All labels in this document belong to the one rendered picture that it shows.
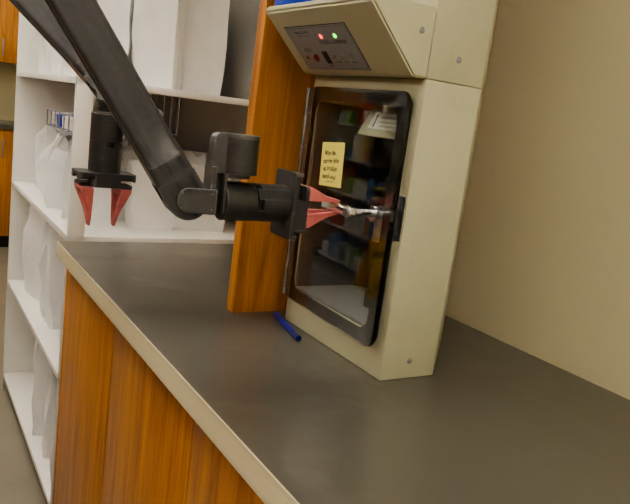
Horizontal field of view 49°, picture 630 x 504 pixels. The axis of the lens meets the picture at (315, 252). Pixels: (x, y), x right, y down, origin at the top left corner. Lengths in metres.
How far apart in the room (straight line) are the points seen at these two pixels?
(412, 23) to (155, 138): 0.39
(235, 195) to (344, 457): 0.39
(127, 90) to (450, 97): 0.47
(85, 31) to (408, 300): 0.60
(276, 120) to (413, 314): 0.47
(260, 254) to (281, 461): 0.61
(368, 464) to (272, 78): 0.75
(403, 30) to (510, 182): 0.57
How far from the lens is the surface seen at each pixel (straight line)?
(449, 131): 1.09
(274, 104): 1.33
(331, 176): 1.20
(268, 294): 1.40
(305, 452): 0.87
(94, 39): 0.97
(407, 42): 1.03
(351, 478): 0.83
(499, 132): 1.53
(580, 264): 1.38
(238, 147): 0.99
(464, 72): 1.10
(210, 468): 1.05
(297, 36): 1.23
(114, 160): 1.30
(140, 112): 0.97
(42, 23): 1.38
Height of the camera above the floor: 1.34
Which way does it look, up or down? 11 degrees down
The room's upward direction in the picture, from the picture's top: 8 degrees clockwise
